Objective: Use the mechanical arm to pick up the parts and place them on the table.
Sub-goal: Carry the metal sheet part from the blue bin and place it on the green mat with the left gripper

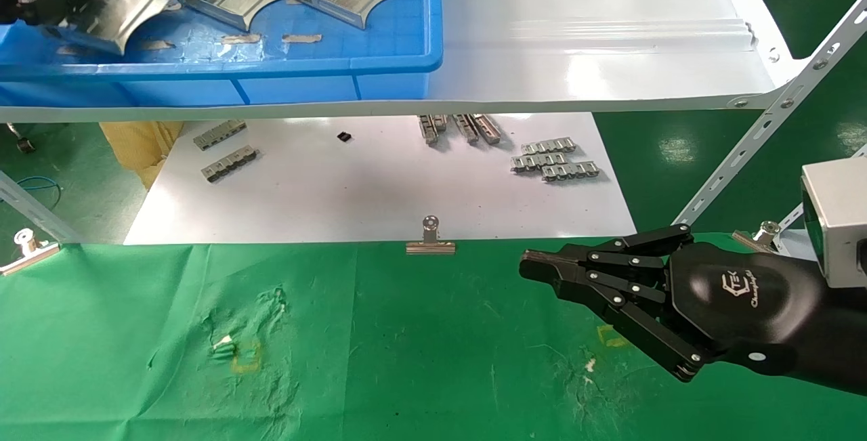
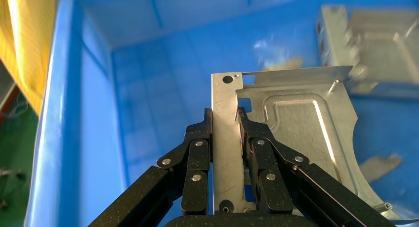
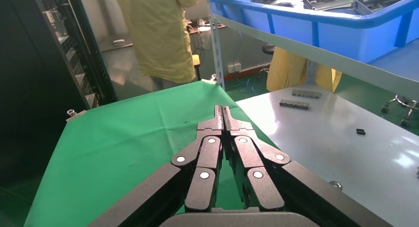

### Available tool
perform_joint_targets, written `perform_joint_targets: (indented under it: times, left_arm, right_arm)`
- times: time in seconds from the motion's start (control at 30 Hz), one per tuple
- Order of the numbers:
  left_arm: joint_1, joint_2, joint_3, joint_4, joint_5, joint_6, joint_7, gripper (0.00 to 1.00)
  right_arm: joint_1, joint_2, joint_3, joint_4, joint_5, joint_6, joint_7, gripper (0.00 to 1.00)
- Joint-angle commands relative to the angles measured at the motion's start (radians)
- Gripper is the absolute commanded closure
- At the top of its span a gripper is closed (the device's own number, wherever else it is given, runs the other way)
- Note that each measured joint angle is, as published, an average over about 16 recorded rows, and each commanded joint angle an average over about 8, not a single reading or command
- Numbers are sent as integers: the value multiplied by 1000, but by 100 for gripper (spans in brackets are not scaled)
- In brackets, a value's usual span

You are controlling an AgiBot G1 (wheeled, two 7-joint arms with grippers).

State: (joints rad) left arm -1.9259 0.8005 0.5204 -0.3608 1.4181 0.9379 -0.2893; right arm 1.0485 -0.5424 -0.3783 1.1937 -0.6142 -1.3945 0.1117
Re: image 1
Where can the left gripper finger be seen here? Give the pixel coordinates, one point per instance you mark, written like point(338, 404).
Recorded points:
point(47, 9)

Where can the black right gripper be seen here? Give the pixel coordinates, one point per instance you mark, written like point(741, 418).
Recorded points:
point(745, 305)

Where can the black caster wheel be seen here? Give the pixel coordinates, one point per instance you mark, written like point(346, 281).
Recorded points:
point(25, 145)

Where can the silver binder clip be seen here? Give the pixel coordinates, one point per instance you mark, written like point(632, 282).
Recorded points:
point(762, 234)
point(431, 246)
point(30, 251)

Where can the yellow fabric bag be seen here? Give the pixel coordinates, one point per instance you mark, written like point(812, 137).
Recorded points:
point(139, 146)

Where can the brown tape scrap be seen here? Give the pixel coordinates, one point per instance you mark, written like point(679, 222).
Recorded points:
point(302, 38)
point(241, 39)

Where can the grey perforated steel bar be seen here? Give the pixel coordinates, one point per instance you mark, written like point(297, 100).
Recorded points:
point(34, 214)

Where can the perforated steel angle bar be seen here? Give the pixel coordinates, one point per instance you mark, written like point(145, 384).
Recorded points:
point(765, 129)

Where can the green table cloth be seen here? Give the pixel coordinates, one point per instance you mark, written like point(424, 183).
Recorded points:
point(406, 346)

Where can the white board sheet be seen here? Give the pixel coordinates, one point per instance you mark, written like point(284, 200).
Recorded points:
point(379, 190)

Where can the white shelf panel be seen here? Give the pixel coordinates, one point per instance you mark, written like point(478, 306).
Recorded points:
point(576, 28)

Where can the small black chip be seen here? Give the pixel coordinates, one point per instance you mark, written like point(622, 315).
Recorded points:
point(345, 137)

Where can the blue plastic bin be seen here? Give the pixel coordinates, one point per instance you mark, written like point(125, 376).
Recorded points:
point(386, 48)

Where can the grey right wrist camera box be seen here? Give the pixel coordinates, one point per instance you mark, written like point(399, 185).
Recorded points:
point(840, 224)

